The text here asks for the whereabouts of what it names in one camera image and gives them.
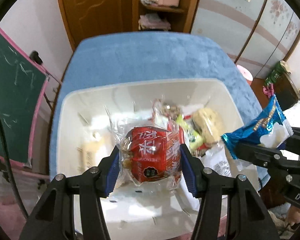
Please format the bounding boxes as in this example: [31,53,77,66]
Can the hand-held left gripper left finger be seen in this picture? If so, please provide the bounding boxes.
[19,146,121,240]

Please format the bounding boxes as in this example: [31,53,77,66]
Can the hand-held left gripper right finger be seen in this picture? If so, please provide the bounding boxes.
[180,143,281,240]

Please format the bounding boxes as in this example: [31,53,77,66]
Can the blue and white snack packet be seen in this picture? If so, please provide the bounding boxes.
[221,94,293,161]

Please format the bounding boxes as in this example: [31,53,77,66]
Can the red walnut snack packet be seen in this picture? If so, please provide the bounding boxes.
[116,126,188,193]

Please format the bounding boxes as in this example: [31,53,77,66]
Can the white plastic bin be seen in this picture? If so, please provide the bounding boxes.
[54,78,246,234]

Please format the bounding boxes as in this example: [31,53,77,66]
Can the person's right hand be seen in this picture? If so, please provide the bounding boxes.
[287,204,300,228]

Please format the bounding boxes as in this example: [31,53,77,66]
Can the white crumpled snack packet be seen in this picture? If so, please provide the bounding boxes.
[204,146,232,178]

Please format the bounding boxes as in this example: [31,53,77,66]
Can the small yellow cake packet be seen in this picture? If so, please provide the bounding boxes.
[191,107,225,146]

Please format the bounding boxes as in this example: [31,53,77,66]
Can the dark wooden cabinet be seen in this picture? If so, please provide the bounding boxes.
[272,72,300,106]

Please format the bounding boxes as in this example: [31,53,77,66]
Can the pink toy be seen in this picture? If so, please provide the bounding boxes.
[262,85,276,97]

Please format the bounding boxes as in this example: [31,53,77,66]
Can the green printed bag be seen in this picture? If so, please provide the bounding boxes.
[264,61,291,86]

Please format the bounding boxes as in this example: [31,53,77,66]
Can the pink plastic stool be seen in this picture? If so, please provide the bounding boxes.
[236,64,253,87]

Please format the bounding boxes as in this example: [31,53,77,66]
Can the floral sliding door wardrobe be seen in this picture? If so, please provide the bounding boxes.
[190,0,300,80]

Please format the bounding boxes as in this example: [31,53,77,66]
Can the blue plush table cover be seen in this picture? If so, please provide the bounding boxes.
[50,31,263,182]

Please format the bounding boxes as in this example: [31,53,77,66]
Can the black easel knob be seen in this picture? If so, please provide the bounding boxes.
[30,51,43,65]

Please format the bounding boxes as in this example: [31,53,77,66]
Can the pink folded cloth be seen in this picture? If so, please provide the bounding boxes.
[139,13,171,31]

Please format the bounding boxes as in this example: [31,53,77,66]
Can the brown wooden door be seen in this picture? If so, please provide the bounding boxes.
[54,0,141,52]

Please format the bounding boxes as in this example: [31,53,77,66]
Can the wooden corner shelf unit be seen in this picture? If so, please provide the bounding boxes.
[132,0,206,33]

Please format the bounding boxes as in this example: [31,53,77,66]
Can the black cable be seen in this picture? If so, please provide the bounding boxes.
[0,102,29,221]

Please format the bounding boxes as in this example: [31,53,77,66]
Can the green chalkboard easel pink frame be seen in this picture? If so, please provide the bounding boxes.
[0,26,63,179]

